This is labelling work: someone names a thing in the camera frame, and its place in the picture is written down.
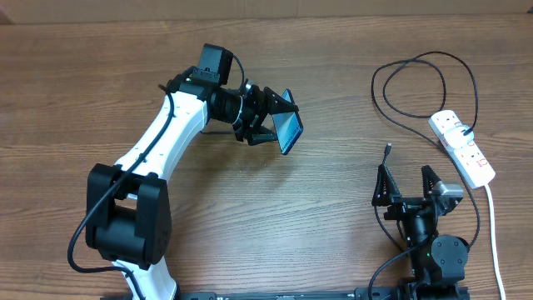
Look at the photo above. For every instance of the white power strip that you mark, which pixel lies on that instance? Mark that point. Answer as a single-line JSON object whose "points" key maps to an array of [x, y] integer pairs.
{"points": [[473, 165]]}

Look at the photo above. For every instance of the white charger plug adapter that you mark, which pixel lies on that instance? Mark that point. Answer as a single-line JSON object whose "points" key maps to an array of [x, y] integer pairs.
{"points": [[457, 137]]}

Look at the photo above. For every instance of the blue Galaxy smartphone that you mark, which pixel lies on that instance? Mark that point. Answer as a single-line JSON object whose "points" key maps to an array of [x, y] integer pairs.
{"points": [[289, 128]]}

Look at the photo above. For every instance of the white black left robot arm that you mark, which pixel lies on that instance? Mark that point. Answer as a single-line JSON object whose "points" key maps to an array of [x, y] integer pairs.
{"points": [[128, 218]]}

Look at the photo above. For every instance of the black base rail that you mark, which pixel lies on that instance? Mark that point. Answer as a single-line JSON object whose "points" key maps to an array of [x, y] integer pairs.
{"points": [[291, 295]]}

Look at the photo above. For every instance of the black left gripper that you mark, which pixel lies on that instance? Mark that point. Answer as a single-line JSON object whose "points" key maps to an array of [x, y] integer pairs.
{"points": [[260, 102]]}

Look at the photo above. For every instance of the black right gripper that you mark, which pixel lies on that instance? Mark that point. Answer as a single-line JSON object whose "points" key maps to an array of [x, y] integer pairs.
{"points": [[385, 193]]}

